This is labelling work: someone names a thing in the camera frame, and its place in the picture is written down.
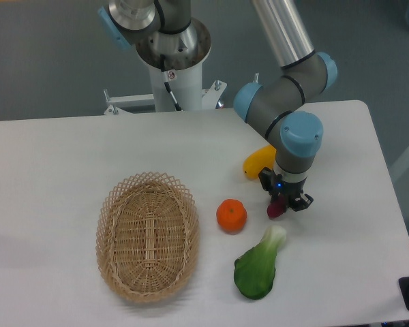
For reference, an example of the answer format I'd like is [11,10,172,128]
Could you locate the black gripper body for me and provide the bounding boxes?
[271,172,306,203]

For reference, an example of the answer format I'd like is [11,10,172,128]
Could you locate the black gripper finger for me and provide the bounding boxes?
[287,193,314,212]
[258,167,282,204]

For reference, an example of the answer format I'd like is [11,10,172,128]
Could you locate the purple sweet potato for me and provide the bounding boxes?
[267,194,287,219]

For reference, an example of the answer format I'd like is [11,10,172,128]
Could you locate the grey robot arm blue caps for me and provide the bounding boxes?
[98,1,337,218]

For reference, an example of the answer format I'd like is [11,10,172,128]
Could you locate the yellow mango fruit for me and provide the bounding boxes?
[243,145,276,180]

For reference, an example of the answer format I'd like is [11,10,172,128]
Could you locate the orange tangerine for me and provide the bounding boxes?
[216,199,247,233]

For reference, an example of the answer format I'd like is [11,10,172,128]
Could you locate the green bok choy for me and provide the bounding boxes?
[233,225,287,300]

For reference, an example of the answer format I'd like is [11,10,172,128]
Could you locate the oval wicker basket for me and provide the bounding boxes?
[95,172,200,303]

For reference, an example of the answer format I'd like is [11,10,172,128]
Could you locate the white metal base frame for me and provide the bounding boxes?
[102,72,260,116]

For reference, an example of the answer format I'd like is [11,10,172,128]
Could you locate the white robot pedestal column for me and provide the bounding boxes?
[147,63,202,112]

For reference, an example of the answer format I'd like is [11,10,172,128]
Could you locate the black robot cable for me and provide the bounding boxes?
[159,53,183,112]

